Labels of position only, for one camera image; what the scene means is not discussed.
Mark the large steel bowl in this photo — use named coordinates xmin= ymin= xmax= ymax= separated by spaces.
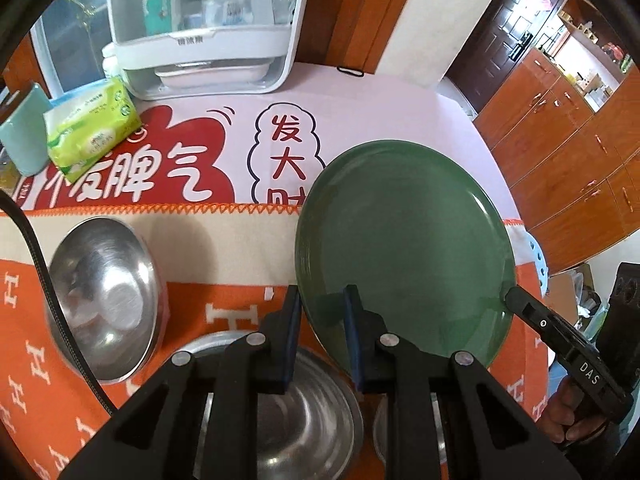
xmin=180 ymin=332 xmax=365 ymax=480

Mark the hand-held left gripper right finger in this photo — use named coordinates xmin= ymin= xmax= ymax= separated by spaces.
xmin=342 ymin=284 xmax=583 ymax=480

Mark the green plate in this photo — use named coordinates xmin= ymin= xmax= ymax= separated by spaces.
xmin=294 ymin=139 xmax=517 ymax=373

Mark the cardboard box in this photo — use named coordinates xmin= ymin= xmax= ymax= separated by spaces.
xmin=550 ymin=262 xmax=611 ymax=341

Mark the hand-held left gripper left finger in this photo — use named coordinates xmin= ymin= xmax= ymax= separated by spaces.
xmin=57 ymin=284 xmax=303 ymax=480

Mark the mint green canister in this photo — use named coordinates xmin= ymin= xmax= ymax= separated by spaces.
xmin=0 ymin=82 xmax=53 ymax=177

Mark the black cable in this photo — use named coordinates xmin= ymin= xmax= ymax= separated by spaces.
xmin=0 ymin=190 xmax=118 ymax=416

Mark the small steel bowl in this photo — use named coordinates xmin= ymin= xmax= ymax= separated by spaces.
xmin=372 ymin=390 xmax=451 ymax=480

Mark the white pill bottle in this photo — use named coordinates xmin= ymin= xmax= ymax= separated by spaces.
xmin=102 ymin=42 xmax=126 ymax=81

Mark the white storage box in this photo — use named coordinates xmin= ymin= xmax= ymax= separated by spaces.
xmin=107 ymin=0 xmax=318 ymax=101

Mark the pink steel-lined bowl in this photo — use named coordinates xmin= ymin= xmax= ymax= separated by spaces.
xmin=45 ymin=216 xmax=171 ymax=386

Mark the person's right hand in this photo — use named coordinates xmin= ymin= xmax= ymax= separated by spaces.
xmin=542 ymin=372 xmax=623 ymax=453

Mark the wooden glass sliding door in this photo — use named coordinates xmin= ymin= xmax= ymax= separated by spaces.
xmin=0 ymin=0 xmax=426 ymax=106

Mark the wooden wall cabinet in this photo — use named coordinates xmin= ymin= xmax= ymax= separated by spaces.
xmin=472 ymin=0 xmax=640 ymax=276

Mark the dark entry door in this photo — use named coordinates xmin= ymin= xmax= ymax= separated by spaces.
xmin=445 ymin=0 xmax=571 ymax=113

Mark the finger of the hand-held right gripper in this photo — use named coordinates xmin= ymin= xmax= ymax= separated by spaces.
xmin=504 ymin=285 xmax=576 ymax=356

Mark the green tissue pack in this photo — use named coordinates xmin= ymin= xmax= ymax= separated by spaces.
xmin=42 ymin=77 xmax=143 ymax=186

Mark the orange patterned table cloth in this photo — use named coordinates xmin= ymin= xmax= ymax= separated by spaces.
xmin=0 ymin=202 xmax=553 ymax=480

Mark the blue plastic stool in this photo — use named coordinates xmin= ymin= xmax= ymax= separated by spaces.
xmin=527 ymin=232 xmax=551 ymax=301

